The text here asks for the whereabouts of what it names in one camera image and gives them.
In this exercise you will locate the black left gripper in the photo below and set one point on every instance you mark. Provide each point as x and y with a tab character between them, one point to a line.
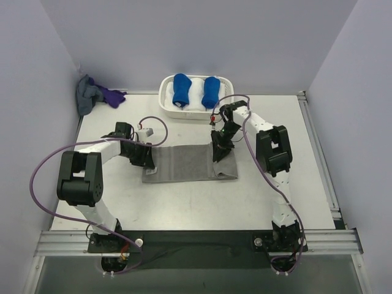
147	155

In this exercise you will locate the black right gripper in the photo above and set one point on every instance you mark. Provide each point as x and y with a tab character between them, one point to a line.
223	146

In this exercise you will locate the grey towel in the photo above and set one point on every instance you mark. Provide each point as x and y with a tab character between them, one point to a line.
185	163

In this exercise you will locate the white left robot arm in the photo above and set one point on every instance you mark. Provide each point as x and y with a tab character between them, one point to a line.
81	184

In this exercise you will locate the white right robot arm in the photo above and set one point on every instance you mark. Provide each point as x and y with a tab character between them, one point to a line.
269	146

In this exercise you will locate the white plastic basket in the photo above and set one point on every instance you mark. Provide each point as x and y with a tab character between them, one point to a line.
195	111

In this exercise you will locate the right blue rolled towel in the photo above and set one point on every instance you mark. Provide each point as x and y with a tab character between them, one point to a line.
211	92

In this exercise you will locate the blue rolled towel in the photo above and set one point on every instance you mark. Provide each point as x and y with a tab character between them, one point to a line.
211	92
181	86

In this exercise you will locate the purple cloth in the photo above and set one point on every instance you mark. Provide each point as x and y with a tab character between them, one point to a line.
113	98

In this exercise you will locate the left blue rolled towel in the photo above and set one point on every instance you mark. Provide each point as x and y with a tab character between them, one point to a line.
181	86

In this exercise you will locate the blue grey cloth pile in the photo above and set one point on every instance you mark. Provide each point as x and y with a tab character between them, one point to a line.
87	94

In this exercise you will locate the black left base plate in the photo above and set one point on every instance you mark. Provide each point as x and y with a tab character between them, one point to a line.
113	244

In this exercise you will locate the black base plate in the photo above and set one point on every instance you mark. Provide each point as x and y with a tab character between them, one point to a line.
113	244
265	241

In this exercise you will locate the aluminium right side rail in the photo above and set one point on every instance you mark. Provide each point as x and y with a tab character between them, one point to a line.
321	163

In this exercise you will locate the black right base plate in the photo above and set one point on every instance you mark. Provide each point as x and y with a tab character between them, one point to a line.
265	241

